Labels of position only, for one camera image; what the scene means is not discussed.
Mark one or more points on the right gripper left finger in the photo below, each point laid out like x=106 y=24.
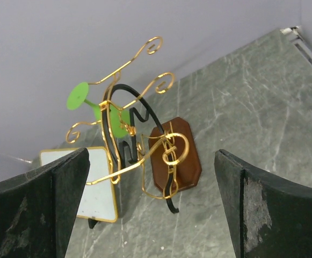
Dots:
x=38 y=208

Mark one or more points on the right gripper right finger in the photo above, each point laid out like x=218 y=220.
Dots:
x=267 y=215

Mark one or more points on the gold framed whiteboard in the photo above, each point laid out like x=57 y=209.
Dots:
x=98 y=201

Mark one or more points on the gold wire glass rack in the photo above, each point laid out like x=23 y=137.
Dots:
x=118 y=105

